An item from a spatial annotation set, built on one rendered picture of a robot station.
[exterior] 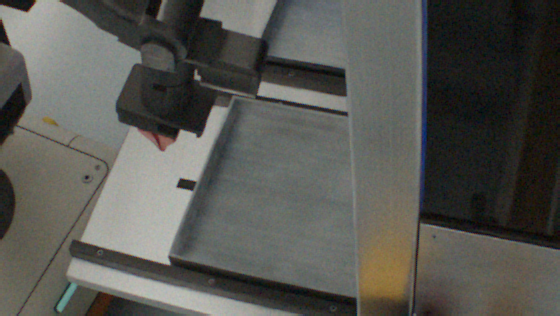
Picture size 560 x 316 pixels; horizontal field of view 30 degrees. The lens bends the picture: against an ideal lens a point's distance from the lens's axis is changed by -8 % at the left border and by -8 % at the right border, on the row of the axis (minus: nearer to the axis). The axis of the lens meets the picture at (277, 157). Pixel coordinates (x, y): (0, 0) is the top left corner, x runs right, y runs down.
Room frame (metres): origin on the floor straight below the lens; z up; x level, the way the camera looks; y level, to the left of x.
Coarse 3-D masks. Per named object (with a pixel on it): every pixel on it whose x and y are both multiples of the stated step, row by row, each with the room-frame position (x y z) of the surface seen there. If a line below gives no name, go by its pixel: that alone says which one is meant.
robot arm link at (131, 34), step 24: (72, 0) 0.75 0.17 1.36; (96, 0) 0.73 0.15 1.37; (120, 0) 0.73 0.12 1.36; (144, 0) 0.74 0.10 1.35; (168, 0) 0.75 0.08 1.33; (192, 0) 0.75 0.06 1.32; (96, 24) 0.74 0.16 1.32; (120, 24) 0.73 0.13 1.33; (144, 24) 0.72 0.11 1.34; (168, 24) 0.73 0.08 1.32; (192, 24) 0.74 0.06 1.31
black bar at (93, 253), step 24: (72, 240) 0.78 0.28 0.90; (120, 264) 0.74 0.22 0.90; (144, 264) 0.73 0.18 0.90; (168, 264) 0.73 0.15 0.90; (192, 288) 0.70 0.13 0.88; (216, 288) 0.69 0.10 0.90; (240, 288) 0.68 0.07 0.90; (264, 288) 0.68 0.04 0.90; (312, 312) 0.64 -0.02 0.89; (336, 312) 0.63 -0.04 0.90
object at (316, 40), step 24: (288, 0) 1.17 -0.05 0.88; (312, 0) 1.16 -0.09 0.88; (336, 0) 1.16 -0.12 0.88; (264, 24) 1.09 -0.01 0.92; (288, 24) 1.12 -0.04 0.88; (312, 24) 1.11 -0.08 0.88; (336, 24) 1.11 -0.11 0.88; (288, 48) 1.07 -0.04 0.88; (312, 48) 1.07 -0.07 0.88; (336, 48) 1.06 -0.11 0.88; (312, 72) 1.01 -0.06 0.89; (336, 72) 0.99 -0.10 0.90
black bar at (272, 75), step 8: (264, 72) 1.02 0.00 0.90; (272, 72) 1.01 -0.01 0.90; (280, 72) 1.01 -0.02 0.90; (288, 72) 1.01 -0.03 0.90; (296, 72) 1.01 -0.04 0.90; (304, 72) 1.01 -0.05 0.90; (264, 80) 1.02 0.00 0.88; (272, 80) 1.01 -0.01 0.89; (280, 80) 1.01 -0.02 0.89; (288, 80) 1.00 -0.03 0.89; (296, 80) 1.00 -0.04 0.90; (304, 80) 0.99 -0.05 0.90; (312, 80) 0.99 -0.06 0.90; (320, 80) 0.99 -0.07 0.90; (328, 80) 0.99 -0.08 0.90; (336, 80) 0.98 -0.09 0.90; (344, 80) 0.98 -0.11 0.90; (304, 88) 0.99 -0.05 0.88; (312, 88) 0.99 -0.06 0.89; (320, 88) 0.98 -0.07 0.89; (328, 88) 0.98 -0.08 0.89; (336, 88) 0.97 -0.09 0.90; (344, 88) 0.97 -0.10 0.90; (344, 96) 0.97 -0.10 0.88
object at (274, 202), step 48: (240, 96) 0.97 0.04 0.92; (240, 144) 0.91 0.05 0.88; (288, 144) 0.90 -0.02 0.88; (336, 144) 0.89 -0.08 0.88; (240, 192) 0.84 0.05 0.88; (288, 192) 0.82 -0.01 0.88; (336, 192) 0.81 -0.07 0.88; (192, 240) 0.77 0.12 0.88; (240, 240) 0.76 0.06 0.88; (288, 240) 0.75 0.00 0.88; (336, 240) 0.74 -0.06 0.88; (288, 288) 0.67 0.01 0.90; (336, 288) 0.67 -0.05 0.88
